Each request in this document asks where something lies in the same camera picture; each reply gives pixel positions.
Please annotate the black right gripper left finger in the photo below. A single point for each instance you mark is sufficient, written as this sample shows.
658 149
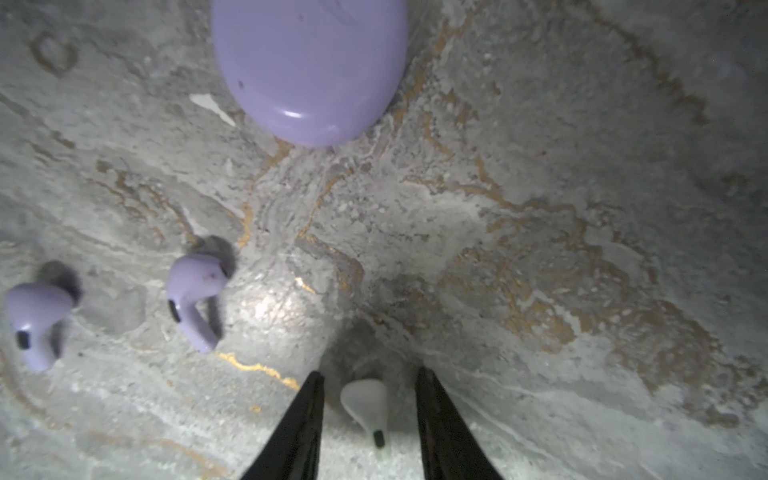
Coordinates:
293 450

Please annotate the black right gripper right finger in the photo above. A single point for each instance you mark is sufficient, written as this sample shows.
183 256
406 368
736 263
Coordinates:
448 448

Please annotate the purple earbud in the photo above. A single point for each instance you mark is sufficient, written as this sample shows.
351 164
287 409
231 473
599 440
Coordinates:
193 278
33 309

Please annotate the purple earbud charging case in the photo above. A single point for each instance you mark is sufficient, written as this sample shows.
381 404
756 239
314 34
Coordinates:
314 73

